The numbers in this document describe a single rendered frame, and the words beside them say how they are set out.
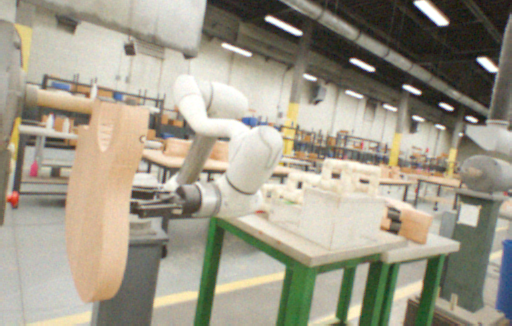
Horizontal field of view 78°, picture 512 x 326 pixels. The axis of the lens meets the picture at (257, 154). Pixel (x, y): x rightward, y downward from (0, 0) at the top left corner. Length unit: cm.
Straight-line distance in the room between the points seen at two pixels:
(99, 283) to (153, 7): 50
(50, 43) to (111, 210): 1140
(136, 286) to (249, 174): 105
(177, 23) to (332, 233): 74
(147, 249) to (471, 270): 215
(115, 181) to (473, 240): 247
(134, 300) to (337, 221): 106
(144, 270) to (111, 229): 106
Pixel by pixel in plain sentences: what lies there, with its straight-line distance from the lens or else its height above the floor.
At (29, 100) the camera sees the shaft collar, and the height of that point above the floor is 124.
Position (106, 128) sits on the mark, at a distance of 68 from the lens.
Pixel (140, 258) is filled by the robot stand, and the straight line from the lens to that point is 163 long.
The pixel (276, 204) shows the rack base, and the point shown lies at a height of 100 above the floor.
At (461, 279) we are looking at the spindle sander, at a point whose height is 49.
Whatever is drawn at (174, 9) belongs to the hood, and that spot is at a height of 146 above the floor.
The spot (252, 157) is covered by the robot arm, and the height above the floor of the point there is 119.
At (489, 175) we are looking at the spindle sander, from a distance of 265.
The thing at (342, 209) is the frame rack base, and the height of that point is 106.
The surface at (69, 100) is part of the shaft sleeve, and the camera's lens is 76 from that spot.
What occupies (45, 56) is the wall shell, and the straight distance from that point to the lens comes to 1188.
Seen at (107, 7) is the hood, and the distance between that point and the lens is 65.
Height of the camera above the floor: 124
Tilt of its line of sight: 3 degrees down
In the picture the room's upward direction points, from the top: 9 degrees clockwise
